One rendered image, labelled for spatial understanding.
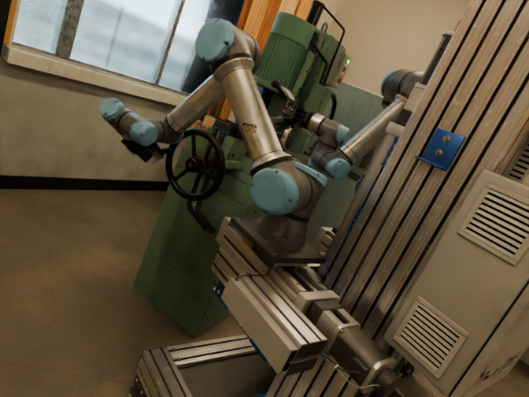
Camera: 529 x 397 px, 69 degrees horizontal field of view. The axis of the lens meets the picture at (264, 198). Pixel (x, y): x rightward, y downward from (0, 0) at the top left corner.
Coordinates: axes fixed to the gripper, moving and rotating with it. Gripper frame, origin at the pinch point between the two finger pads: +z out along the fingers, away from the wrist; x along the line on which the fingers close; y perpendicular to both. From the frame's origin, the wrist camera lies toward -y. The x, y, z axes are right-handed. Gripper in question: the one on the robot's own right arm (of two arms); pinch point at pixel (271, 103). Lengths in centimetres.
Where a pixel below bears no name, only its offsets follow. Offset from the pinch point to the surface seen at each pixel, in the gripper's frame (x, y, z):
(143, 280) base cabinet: 104, -23, 27
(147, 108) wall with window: 29, -87, 136
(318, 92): -19.0, -29.7, -3.1
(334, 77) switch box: -30.6, -37.2, -3.7
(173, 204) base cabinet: 60, -13, 27
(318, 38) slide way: -40.3, -24.3, 8.1
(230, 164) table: 29.6, 2.9, 1.5
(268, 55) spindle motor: -18.1, -4.1, 14.8
